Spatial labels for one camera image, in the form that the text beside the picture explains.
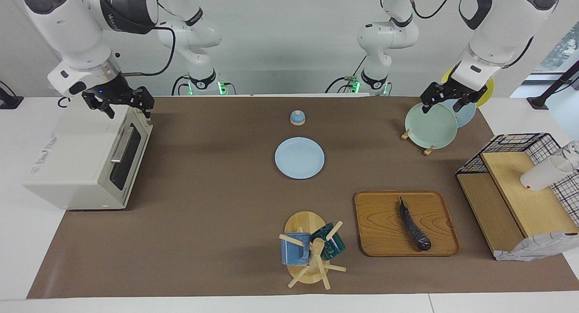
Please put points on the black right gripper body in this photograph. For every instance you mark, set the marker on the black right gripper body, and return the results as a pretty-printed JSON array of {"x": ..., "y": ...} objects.
[{"x": 118, "y": 93}]

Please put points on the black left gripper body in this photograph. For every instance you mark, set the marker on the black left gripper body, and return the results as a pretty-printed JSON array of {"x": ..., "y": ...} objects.
[{"x": 452, "y": 90}]

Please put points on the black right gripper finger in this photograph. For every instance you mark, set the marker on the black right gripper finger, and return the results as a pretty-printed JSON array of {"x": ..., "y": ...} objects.
[
  {"x": 109, "y": 111},
  {"x": 148, "y": 102}
]

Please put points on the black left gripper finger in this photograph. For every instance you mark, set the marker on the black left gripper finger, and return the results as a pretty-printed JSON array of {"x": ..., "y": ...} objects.
[
  {"x": 426, "y": 107},
  {"x": 460, "y": 104}
]

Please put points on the dark purple eggplant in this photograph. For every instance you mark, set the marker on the dark purple eggplant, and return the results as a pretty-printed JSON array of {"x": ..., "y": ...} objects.
[{"x": 414, "y": 227}]

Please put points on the light blue plate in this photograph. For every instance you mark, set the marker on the light blue plate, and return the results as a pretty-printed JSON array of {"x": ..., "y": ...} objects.
[{"x": 299, "y": 158}]

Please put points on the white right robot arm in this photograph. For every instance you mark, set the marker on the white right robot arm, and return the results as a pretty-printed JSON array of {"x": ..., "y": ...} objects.
[{"x": 68, "y": 28}]

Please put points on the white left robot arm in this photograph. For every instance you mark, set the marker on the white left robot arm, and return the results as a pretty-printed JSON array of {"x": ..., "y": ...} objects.
[{"x": 493, "y": 37}]

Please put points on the white toaster oven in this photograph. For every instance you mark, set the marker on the white toaster oven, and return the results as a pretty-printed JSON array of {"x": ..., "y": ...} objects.
[{"x": 68, "y": 159}]

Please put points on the pale blue racked plate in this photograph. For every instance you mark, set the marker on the pale blue racked plate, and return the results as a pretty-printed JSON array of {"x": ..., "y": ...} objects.
[{"x": 466, "y": 116}]

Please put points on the pale green plate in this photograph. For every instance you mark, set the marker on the pale green plate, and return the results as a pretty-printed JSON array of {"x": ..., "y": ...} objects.
[{"x": 429, "y": 127}]

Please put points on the yellow plate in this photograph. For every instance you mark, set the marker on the yellow plate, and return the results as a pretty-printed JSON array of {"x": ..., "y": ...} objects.
[{"x": 488, "y": 89}]

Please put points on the wooden plate rack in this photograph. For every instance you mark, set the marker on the wooden plate rack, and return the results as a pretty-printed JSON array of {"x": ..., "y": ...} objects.
[{"x": 428, "y": 151}]

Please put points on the white plastic cup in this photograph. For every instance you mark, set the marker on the white plastic cup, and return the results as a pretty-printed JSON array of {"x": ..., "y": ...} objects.
[{"x": 540, "y": 177}]

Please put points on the clear glass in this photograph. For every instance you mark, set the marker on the clear glass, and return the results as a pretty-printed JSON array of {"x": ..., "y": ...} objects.
[{"x": 572, "y": 152}]

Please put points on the wooden step shelf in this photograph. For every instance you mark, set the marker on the wooden step shelf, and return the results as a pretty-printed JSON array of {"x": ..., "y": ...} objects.
[{"x": 529, "y": 209}]

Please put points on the wooden serving tray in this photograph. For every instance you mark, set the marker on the wooden serving tray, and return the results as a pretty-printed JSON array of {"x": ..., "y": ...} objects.
[{"x": 384, "y": 227}]

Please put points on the small blue dome knob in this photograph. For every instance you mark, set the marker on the small blue dome knob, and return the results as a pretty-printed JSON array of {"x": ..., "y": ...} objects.
[{"x": 297, "y": 119}]

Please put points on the brown table mat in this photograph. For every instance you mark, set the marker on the brown table mat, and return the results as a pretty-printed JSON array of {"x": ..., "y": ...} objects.
[{"x": 208, "y": 222}]

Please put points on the grey patterned cloth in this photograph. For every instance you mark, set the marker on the grey patterned cloth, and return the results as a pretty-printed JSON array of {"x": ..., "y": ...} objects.
[{"x": 538, "y": 247}]

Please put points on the wooden mug tree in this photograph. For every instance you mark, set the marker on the wooden mug tree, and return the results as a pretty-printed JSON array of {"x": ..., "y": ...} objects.
[{"x": 305, "y": 222}]

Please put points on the dark green mug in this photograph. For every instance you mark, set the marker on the dark green mug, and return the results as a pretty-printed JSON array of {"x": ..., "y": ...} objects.
[{"x": 334, "y": 247}]

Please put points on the blue mug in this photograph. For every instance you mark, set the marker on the blue mug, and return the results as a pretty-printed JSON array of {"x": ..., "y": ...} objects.
[{"x": 294, "y": 254}]

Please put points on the black clamp mount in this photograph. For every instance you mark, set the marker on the black clamp mount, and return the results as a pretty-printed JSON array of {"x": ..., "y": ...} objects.
[{"x": 9, "y": 100}]

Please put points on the window with frame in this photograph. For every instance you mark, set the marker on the window with frame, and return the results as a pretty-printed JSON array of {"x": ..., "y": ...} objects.
[{"x": 563, "y": 46}]

